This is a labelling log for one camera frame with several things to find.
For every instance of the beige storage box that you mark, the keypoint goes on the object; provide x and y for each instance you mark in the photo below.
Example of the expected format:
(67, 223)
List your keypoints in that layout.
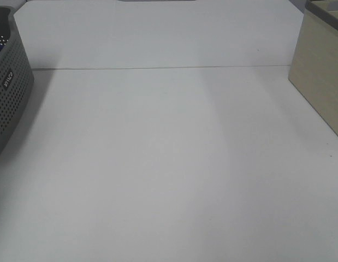
(314, 68)

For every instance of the grey perforated plastic basket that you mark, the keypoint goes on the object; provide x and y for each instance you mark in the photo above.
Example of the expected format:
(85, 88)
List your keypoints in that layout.
(16, 77)

